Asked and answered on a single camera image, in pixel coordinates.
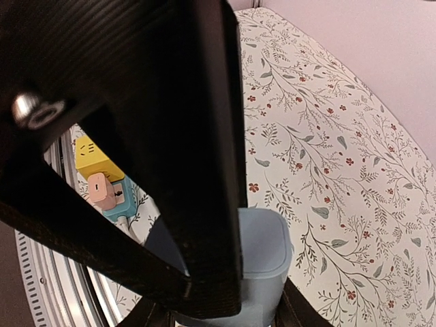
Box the floral patterned table mat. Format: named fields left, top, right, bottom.
left=69, top=8, right=436, bottom=327

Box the aluminium front rail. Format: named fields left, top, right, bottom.
left=13, top=124, right=123, bottom=327

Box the light blue cube charger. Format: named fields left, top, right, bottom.
left=144, top=208, right=292, bottom=326

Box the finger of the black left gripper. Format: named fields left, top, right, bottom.
left=1, top=1, right=247, bottom=319

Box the teal power strip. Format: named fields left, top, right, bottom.
left=102, top=176, right=137, bottom=223

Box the white power strip cable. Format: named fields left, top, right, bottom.
left=117, top=216, right=144, bottom=245

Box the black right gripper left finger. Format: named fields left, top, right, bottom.
left=119, top=298, right=174, bottom=327

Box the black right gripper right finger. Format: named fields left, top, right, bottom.
left=277, top=281, right=332, bottom=327

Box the pink cube charger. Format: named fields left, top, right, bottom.
left=87, top=172, right=116, bottom=211

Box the yellow cube socket adapter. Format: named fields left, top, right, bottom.
left=75, top=136, right=125, bottom=183

